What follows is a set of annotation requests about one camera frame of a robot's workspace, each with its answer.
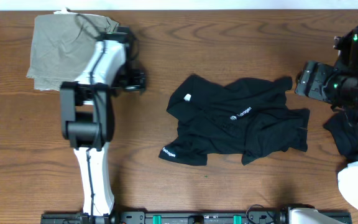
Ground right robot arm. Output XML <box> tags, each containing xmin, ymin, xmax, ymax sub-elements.
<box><xmin>295</xmin><ymin>26</ymin><xmax>358</xmax><ymax>111</ymax></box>

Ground black and white jersey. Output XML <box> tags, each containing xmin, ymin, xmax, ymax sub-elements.
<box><xmin>323</xmin><ymin>111</ymin><xmax>358</xmax><ymax>210</ymax></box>

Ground black polo shirt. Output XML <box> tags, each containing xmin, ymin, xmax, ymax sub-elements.
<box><xmin>158</xmin><ymin>75</ymin><xmax>310</xmax><ymax>166</ymax></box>

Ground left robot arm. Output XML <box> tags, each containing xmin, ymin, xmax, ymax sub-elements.
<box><xmin>41</xmin><ymin>26</ymin><xmax>146</xmax><ymax>223</ymax></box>

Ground folded khaki trousers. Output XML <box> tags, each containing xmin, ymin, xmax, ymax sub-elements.
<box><xmin>27</xmin><ymin>11</ymin><xmax>119</xmax><ymax>91</ymax></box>

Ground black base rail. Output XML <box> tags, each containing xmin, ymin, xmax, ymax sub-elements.
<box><xmin>40</xmin><ymin>205</ymin><xmax>353</xmax><ymax>224</ymax></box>

